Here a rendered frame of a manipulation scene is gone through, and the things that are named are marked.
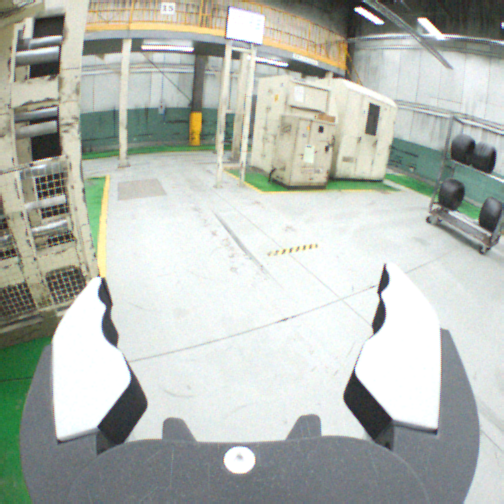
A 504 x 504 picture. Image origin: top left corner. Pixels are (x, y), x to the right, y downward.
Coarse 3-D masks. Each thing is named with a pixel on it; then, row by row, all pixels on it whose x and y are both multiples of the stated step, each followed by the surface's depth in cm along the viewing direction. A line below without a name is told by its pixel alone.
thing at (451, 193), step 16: (448, 128) 298; (448, 144) 309; (464, 144) 283; (480, 144) 261; (448, 160) 329; (464, 160) 296; (480, 160) 264; (448, 192) 327; (464, 192) 335; (448, 208) 344; (496, 208) 257; (464, 224) 342; (480, 224) 291; (496, 224) 290; (480, 240) 287; (496, 240) 295
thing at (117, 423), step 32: (96, 288) 10; (64, 320) 8; (96, 320) 8; (64, 352) 7; (96, 352) 7; (64, 384) 6; (96, 384) 6; (128, 384) 6; (64, 416) 5; (96, 416) 5; (128, 416) 6
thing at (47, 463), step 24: (48, 360) 6; (48, 384) 6; (24, 408) 5; (48, 408) 5; (24, 432) 4; (48, 432) 4; (96, 432) 5; (24, 456) 3; (48, 456) 4; (72, 456) 4; (24, 480) 3; (48, 480) 3; (72, 480) 3
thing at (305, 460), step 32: (128, 448) 4; (160, 448) 4; (192, 448) 4; (224, 448) 4; (256, 448) 4; (288, 448) 4; (320, 448) 4; (352, 448) 4; (384, 448) 4; (96, 480) 3; (128, 480) 3; (160, 480) 4; (192, 480) 4; (224, 480) 4; (256, 480) 4; (288, 480) 4; (320, 480) 4; (352, 480) 3; (384, 480) 3; (416, 480) 3
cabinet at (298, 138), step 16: (288, 128) 391; (304, 128) 380; (320, 128) 392; (336, 128) 407; (288, 144) 401; (304, 144) 395; (320, 144) 408; (288, 160) 409; (304, 160) 410; (320, 160) 425; (272, 176) 460; (288, 176) 418; (304, 176) 426; (320, 176) 442
